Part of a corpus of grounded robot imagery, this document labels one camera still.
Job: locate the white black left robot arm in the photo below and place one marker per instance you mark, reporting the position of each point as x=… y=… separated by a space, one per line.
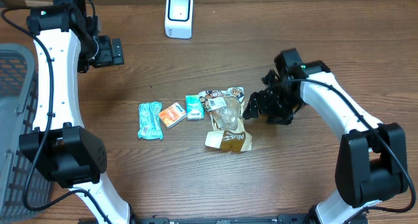
x=68 y=42

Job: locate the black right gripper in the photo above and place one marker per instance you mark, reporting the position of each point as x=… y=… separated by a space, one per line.
x=260 y=104

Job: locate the green lid jar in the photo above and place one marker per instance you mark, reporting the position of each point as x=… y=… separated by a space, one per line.
x=298 y=106

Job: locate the orange tissue pack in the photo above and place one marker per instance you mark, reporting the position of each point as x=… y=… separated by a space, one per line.
x=172 y=115

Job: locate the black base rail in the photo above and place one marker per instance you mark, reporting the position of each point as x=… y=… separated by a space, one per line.
x=254 y=220

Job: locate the white barcode scanner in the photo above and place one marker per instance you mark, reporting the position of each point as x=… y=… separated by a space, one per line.
x=179 y=19

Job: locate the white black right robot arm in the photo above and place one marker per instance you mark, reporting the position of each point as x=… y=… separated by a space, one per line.
x=371 y=171

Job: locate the teal tissue pack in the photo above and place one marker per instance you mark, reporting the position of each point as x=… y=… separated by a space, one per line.
x=149 y=125
x=194 y=108

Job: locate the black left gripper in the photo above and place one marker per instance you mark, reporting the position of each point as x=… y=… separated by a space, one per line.
x=108 y=58

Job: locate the dark grey plastic basket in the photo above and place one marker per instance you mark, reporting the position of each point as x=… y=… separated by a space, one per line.
x=19 y=93

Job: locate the brown snack bag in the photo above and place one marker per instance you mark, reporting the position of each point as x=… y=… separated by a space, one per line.
x=225 y=109

